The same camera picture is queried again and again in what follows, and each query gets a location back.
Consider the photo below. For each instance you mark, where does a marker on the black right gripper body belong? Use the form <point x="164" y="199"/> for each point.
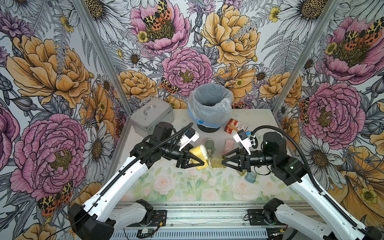
<point x="246" y="159"/>

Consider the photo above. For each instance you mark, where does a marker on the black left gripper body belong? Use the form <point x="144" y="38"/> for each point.
<point x="181" y="158"/>

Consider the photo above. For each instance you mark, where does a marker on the yellow pencil sharpener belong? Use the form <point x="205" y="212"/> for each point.
<point x="201" y="153"/>

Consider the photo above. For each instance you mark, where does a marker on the blue transparent shavings tray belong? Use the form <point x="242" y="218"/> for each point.
<point x="251" y="177"/>

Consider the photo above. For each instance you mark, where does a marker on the yellow transparent shavings tray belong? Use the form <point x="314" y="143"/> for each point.
<point x="242" y="173"/>

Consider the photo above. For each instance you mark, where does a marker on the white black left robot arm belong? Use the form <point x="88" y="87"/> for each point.
<point x="120" y="186"/>

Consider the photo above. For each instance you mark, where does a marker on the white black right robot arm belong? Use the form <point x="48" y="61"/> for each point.
<point x="336" y="224"/>

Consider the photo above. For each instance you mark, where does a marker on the pink pencil sharpener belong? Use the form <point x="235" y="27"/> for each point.
<point x="229" y="146"/>

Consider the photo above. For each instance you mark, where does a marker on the dark green pencil sharpener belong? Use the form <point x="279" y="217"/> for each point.
<point x="210" y="147"/>

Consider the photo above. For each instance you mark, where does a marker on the red white cardboard box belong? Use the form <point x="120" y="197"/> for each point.
<point x="233" y="126"/>

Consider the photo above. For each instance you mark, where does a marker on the floral table mat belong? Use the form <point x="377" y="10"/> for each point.
<point x="163" y="182"/>

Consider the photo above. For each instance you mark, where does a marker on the silver metal case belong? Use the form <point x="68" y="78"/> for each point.
<point x="145" y="119"/>

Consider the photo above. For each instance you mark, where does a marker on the black bin with plastic liner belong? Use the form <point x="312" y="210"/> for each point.
<point x="210" y="106"/>

